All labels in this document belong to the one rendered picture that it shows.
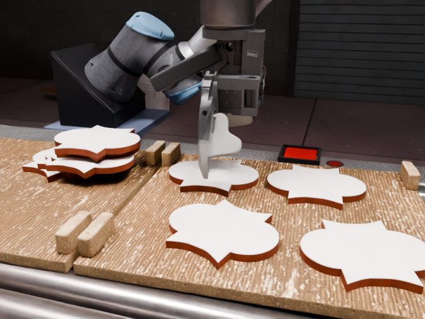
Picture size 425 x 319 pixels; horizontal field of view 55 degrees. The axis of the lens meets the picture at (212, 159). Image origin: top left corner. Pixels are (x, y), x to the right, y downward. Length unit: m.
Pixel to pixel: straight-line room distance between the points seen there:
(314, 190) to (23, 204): 0.42
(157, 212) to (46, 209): 0.15
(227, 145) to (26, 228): 0.28
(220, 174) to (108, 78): 0.59
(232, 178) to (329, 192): 0.15
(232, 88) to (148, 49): 0.56
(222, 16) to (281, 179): 0.26
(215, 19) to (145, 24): 0.56
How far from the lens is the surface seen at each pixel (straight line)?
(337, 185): 0.63
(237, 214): 0.53
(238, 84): 0.56
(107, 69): 1.15
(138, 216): 0.56
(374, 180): 0.70
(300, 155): 0.79
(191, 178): 0.63
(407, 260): 0.49
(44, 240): 0.54
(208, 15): 0.56
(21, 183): 0.71
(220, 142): 0.57
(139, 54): 1.11
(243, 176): 0.64
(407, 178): 0.68
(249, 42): 0.57
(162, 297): 0.45
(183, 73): 0.60
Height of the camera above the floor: 1.21
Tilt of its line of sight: 22 degrees down
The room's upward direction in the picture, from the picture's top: straight up
